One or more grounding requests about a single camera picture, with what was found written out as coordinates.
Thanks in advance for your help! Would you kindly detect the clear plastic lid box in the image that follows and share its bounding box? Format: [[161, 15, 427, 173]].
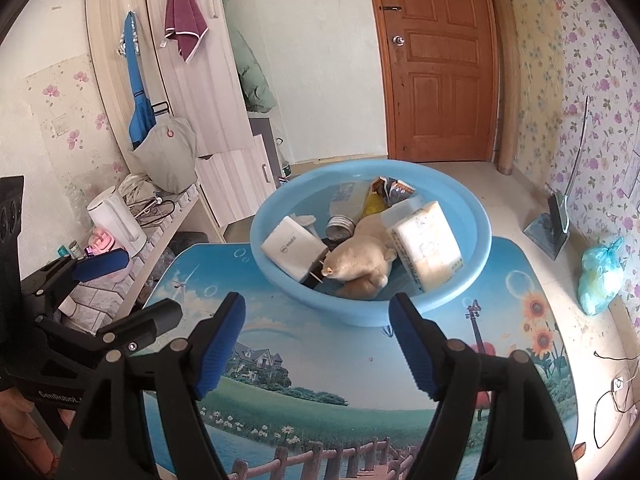
[[380, 195, 426, 229]]

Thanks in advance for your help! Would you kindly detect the light blue plastic basin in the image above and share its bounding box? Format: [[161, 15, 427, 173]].
[[250, 159, 491, 327]]

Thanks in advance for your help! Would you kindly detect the white charger box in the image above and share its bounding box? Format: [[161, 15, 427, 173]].
[[260, 216, 329, 283]]

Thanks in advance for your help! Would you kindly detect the white electric kettle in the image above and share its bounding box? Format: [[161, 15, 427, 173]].
[[87, 186, 146, 257]]

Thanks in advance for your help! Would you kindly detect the person's left hand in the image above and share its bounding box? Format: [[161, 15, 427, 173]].
[[0, 388, 60, 479]]

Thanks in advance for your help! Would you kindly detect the yellow mesh plush doll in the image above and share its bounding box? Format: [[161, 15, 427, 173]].
[[361, 191, 388, 218]]

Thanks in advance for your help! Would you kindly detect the beige plush dog toy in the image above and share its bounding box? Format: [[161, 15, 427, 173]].
[[321, 214, 397, 300]]

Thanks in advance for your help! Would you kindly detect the brown wooden door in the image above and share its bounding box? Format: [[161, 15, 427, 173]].
[[372, 0, 498, 162]]

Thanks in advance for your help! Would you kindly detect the snack wrapper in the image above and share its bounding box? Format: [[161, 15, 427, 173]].
[[372, 177, 416, 208]]

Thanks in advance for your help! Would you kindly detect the maroon hanging towel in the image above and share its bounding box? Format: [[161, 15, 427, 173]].
[[164, 0, 208, 63]]

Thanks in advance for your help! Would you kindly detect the grey tote bag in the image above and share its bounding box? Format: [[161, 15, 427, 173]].
[[134, 116, 198, 194]]

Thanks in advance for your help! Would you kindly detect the face tissue pack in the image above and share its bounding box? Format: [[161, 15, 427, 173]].
[[387, 200, 464, 292]]

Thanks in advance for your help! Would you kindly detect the green hanging jacket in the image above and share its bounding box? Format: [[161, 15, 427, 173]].
[[221, 0, 277, 114]]

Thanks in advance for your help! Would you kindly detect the black cable on floor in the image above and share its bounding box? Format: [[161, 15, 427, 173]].
[[591, 350, 640, 451]]

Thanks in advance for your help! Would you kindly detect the white plastic hook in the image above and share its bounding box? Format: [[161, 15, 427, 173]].
[[291, 214, 320, 238]]

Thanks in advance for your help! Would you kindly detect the clear glass jar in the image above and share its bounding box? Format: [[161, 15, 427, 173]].
[[326, 181, 371, 242]]

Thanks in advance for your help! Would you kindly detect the blue plastic bag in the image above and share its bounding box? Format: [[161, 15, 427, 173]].
[[577, 237, 624, 316]]

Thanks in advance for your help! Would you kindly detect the pink water bottle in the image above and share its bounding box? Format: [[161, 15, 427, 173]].
[[86, 226, 122, 257]]

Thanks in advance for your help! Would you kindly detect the white wooden wardrobe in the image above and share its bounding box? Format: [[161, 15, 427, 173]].
[[85, 0, 276, 228]]

